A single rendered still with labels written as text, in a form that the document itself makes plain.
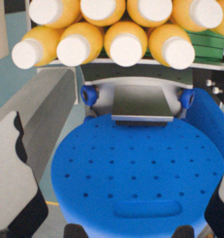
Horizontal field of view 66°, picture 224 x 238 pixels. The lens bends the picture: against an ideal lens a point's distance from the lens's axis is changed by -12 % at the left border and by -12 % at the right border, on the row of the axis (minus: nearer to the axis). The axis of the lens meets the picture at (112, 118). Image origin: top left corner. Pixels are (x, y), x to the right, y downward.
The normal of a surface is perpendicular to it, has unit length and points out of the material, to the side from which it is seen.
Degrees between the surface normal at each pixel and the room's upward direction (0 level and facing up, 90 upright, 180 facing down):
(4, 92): 0
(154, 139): 90
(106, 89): 0
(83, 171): 90
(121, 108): 90
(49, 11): 0
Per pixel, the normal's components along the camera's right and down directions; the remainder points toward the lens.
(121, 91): 0.00, -0.85
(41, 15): -0.06, 0.53
